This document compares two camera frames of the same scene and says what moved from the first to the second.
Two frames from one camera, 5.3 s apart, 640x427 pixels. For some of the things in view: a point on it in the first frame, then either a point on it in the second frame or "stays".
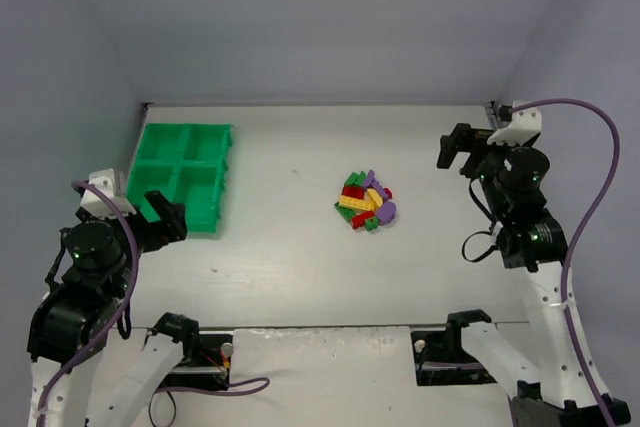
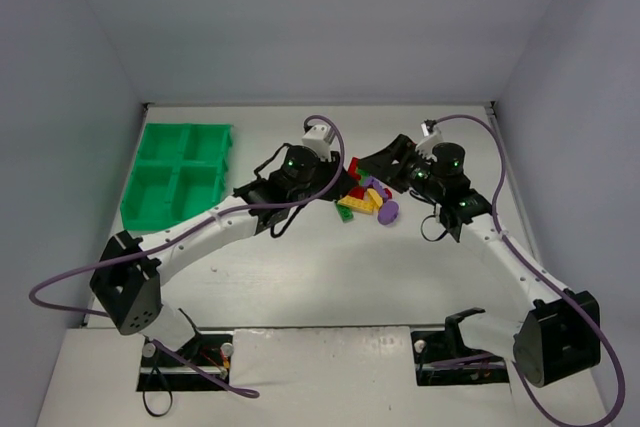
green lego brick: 346,213 stays
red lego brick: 353,192 stays
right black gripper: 470,148 to 398,159
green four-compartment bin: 188,163 stays
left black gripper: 157,226 to 338,173
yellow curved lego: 375,198 stays
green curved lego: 356,179 stays
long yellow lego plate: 357,203 stays
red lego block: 358,221 to 352,168
